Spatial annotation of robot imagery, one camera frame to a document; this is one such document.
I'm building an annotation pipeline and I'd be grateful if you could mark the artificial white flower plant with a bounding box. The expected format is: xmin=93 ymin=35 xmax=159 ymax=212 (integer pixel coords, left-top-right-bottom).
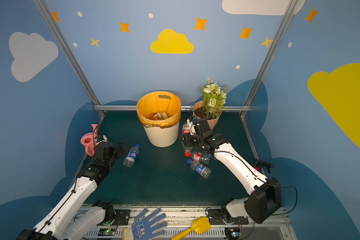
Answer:
xmin=201 ymin=78 xmax=227 ymax=120

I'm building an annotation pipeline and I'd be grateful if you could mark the white ribbed waste bin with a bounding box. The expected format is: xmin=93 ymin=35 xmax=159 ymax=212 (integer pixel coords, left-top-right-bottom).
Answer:
xmin=143 ymin=122 xmax=180 ymax=148

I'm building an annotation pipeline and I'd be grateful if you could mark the blue dotted work glove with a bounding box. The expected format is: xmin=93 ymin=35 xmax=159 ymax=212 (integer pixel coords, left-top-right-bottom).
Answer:
xmin=131 ymin=208 xmax=168 ymax=240

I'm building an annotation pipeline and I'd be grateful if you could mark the Pepsi bottle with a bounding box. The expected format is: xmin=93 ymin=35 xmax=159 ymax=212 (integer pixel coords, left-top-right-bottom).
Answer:
xmin=124 ymin=144 xmax=140 ymax=167
xmin=187 ymin=159 xmax=212 ymax=179

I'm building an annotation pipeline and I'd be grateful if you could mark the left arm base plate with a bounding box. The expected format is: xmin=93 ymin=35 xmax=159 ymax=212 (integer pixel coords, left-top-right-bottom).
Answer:
xmin=100 ymin=209 xmax=131 ymax=226

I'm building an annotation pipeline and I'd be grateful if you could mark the brown tea bottle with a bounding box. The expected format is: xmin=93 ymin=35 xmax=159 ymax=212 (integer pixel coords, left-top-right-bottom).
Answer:
xmin=149 ymin=112 xmax=163 ymax=121

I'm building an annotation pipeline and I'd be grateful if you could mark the aluminium frame post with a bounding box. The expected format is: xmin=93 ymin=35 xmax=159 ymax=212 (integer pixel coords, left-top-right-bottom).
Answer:
xmin=33 ymin=0 xmax=101 ymax=107
xmin=240 ymin=0 xmax=305 ymax=121

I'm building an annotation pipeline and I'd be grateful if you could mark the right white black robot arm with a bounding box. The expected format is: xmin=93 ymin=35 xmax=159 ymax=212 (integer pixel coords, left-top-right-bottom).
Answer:
xmin=185 ymin=117 xmax=282 ymax=224

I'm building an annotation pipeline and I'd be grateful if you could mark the left controller board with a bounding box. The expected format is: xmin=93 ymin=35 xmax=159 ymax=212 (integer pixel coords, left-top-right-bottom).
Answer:
xmin=98 ymin=229 xmax=117 ymax=237

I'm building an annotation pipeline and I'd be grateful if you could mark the red black clamp tool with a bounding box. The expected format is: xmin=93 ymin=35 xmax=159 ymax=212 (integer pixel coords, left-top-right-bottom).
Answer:
xmin=254 ymin=160 xmax=274 ymax=174

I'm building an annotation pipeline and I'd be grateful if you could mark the yellow toy shovel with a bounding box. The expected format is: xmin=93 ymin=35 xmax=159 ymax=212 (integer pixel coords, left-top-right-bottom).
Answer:
xmin=171 ymin=217 xmax=211 ymax=240

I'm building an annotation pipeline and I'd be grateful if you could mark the aluminium frame rear bar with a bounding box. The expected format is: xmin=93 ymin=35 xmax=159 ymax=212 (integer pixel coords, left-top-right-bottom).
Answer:
xmin=94 ymin=105 xmax=251 ymax=112

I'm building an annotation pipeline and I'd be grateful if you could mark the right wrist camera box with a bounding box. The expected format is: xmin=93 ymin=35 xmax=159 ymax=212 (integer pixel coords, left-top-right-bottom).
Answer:
xmin=187 ymin=116 xmax=196 ymax=135

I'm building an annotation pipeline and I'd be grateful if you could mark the controller board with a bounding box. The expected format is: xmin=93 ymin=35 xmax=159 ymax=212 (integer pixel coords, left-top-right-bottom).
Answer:
xmin=98 ymin=229 xmax=117 ymax=237
xmin=224 ymin=228 xmax=243 ymax=240

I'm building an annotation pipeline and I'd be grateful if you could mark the aluminium frame left post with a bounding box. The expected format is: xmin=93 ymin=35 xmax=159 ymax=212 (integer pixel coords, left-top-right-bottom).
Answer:
xmin=33 ymin=0 xmax=101 ymax=107

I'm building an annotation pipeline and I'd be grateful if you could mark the red label cola bottle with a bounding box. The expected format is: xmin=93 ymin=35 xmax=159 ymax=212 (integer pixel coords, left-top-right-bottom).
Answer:
xmin=182 ymin=123 xmax=193 ymax=157

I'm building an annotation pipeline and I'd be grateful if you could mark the aluminium frame right post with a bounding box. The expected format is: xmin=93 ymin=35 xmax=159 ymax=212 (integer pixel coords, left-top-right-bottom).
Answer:
xmin=240 ymin=0 xmax=305 ymax=121

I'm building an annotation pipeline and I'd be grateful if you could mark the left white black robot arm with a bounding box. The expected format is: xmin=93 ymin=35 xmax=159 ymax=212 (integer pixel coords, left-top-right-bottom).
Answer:
xmin=17 ymin=142 xmax=128 ymax=240

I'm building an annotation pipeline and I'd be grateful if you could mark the red label yellow cap bottle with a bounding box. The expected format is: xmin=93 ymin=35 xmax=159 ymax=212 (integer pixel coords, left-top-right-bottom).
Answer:
xmin=191 ymin=151 xmax=212 ymax=165

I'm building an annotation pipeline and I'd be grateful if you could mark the orange bin liner bag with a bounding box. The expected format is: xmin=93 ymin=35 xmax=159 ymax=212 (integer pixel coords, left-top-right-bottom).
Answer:
xmin=137 ymin=91 xmax=182 ymax=127

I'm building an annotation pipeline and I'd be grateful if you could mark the pink watering can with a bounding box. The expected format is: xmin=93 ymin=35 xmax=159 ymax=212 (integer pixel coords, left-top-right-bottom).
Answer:
xmin=81 ymin=124 xmax=99 ymax=157

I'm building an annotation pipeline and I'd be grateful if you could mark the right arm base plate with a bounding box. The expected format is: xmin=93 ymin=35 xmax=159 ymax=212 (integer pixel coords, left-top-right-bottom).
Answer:
xmin=205 ymin=208 xmax=249 ymax=225

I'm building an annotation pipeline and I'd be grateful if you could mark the right controller board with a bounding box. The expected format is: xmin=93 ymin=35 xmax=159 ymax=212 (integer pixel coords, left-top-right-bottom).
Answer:
xmin=224 ymin=228 xmax=243 ymax=240

